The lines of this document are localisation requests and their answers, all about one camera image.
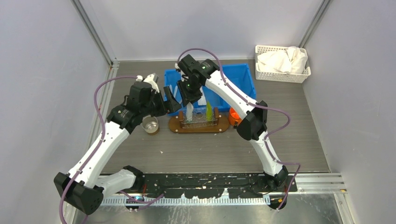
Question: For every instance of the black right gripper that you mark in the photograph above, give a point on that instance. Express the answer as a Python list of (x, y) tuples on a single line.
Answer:
[(186, 97)]

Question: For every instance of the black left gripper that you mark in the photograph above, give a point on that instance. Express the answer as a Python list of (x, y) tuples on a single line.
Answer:
[(173, 106)]

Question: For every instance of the white toothpaste tube green cap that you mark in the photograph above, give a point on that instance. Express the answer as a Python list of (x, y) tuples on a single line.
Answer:
[(189, 112)]

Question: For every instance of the brown wooden oval tray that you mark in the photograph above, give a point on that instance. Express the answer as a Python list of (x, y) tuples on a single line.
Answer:
[(222, 126)]

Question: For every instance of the silver metal cup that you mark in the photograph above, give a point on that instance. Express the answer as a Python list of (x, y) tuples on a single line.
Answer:
[(150, 125)]

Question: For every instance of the clear textured toothbrush holder rack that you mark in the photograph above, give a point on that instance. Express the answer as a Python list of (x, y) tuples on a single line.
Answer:
[(199, 119)]

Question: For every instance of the yellow-green toothpaste tube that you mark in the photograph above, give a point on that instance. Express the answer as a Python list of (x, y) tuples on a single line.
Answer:
[(209, 112)]

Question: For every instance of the blue plastic divided bin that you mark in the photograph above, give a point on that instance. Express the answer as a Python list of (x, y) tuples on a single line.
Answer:
[(239, 75)]

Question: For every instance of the orange plastic mug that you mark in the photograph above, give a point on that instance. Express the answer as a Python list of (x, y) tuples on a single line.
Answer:
[(234, 118)]

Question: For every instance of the white toothpaste tube orange cap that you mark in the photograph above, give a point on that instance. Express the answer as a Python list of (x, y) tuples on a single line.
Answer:
[(202, 100)]

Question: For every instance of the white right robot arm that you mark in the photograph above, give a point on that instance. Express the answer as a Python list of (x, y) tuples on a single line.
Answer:
[(253, 114)]

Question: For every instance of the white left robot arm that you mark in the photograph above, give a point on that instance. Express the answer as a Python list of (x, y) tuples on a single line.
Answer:
[(81, 186)]

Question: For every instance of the light blue toothbrush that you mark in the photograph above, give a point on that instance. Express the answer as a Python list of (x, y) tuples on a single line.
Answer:
[(175, 92)]

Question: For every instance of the white plastic basket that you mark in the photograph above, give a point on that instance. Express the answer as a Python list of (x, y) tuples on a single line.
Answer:
[(279, 77)]

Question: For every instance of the white crumpled cloth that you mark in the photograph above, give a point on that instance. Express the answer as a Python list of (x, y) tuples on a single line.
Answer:
[(291, 60)]

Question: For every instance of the aluminium frame rail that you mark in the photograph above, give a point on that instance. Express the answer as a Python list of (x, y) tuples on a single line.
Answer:
[(93, 31)]

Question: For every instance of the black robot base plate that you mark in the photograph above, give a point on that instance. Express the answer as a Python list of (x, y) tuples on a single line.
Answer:
[(208, 185)]

